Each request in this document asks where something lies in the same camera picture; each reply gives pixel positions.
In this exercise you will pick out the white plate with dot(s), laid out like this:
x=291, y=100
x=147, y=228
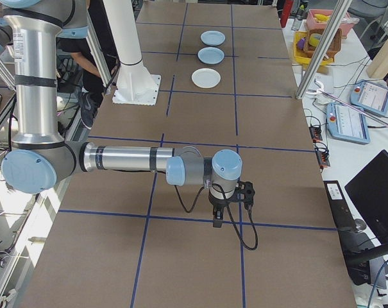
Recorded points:
x=206, y=78

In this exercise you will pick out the light blue plate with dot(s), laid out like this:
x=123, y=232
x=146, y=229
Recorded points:
x=213, y=37
x=211, y=55

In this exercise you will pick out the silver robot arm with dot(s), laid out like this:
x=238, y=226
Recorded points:
x=36, y=80

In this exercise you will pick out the red circuit board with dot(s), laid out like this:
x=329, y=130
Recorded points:
x=316, y=133
x=323, y=158

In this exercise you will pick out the black computer case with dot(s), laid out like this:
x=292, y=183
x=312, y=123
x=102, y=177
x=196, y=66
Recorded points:
x=341, y=205

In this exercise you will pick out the blue teach pendant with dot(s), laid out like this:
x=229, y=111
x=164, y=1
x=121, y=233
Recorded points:
x=349, y=123
x=373, y=96

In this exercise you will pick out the white plastic hook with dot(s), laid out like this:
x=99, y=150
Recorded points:
x=320, y=86

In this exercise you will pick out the black monitor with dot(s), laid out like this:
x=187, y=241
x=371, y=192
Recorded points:
x=376, y=192

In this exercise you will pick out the pink thin rod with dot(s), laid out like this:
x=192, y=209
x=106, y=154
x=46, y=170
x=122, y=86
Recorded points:
x=357, y=109

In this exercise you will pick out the purple toy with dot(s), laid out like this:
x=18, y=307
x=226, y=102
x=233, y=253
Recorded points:
x=301, y=43

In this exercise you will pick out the yellow plastic bin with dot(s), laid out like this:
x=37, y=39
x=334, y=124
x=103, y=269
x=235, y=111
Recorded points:
x=298, y=36

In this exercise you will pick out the yellow tape roll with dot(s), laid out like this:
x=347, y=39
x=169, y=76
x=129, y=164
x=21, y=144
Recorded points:
x=314, y=40

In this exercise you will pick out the brown wicker basket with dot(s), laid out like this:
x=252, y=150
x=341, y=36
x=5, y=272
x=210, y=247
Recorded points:
x=334, y=48

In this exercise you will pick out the clear drink bottle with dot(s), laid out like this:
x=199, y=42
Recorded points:
x=298, y=17

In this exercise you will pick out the yellow toy banana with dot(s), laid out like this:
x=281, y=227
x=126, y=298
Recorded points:
x=321, y=17

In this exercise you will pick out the pink plastic bin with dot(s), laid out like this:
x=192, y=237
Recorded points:
x=347, y=29

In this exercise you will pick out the person in black clothes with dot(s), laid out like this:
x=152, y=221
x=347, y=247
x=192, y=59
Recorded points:
x=68, y=45

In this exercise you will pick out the wooden beam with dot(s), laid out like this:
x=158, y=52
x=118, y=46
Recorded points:
x=386, y=54

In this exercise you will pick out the grey office chair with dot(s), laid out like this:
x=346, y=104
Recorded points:
x=384, y=19

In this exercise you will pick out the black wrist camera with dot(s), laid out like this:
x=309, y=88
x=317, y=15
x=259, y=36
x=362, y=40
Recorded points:
x=247, y=192

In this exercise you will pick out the aluminium profile post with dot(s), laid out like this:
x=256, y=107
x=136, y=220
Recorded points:
x=318, y=54

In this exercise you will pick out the white pedestal with base plate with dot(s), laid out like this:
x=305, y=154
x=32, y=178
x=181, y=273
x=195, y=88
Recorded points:
x=129, y=32

